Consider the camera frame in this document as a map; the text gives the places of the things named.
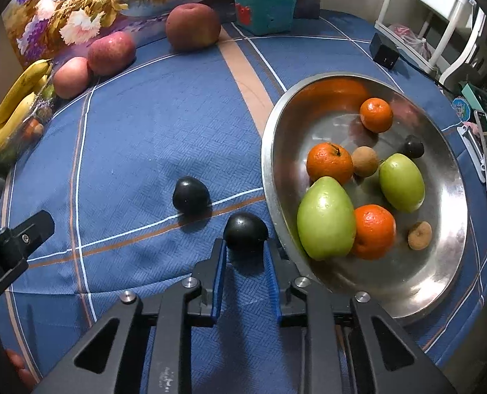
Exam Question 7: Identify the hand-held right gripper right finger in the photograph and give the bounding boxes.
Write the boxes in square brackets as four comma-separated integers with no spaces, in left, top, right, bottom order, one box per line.
[265,238,457,394]

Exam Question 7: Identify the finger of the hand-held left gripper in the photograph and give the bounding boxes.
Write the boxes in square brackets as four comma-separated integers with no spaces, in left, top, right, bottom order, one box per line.
[0,210,56,274]

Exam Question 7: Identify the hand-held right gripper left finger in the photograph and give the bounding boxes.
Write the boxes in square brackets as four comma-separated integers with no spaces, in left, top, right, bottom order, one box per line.
[32,238,228,394]

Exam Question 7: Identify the dark plum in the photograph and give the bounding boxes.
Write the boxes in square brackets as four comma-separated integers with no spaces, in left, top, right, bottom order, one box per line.
[223,212,269,253]
[172,176,211,215]
[404,135,425,159]

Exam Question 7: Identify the small brown kiwi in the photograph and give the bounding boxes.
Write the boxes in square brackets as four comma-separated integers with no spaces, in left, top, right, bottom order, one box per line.
[408,221,433,250]
[352,146,380,178]

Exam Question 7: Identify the silver metal bowl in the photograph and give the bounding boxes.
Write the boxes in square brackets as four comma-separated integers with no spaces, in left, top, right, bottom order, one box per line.
[260,72,469,326]

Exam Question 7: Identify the person's left hand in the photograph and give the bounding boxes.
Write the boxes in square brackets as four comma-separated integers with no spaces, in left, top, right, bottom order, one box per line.
[3,347,37,393]

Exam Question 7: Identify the clear glass fruit bowl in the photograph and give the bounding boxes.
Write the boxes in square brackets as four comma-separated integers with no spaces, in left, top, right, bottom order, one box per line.
[0,63,57,165]

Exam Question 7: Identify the small mandarin orange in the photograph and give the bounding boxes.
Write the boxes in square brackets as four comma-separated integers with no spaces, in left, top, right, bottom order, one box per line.
[23,121,44,140]

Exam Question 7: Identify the blue plaid tablecloth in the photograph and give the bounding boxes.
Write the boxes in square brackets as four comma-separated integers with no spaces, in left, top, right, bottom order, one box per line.
[0,8,487,394]

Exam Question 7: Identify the pink apple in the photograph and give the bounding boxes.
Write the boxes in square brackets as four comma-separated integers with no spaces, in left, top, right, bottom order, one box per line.
[53,56,94,100]

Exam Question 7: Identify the metal nail clipper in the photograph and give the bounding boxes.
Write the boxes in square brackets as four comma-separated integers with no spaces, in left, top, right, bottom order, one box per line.
[458,124,487,184]

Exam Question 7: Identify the floral painting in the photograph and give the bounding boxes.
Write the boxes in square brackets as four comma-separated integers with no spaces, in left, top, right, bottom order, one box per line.
[1,0,323,71]

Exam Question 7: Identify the black power adapter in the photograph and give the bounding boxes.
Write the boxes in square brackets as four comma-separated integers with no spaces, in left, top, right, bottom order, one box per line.
[369,32,400,71]

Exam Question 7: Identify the dark red apple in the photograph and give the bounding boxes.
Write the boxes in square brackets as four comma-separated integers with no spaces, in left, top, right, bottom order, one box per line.
[165,3,222,52]

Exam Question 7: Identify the teal plastic box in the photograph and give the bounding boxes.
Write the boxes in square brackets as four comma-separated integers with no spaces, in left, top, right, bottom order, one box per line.
[232,0,299,36]

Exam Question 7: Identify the pink plastic bag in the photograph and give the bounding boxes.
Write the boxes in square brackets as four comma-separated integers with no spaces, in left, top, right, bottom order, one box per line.
[388,24,430,63]

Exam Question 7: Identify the white metal rack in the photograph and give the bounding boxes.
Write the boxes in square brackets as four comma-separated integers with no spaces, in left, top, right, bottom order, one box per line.
[376,0,487,88]

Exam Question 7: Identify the black power cable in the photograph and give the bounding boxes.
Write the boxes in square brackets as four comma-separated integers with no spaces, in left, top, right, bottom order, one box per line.
[394,55,450,92]

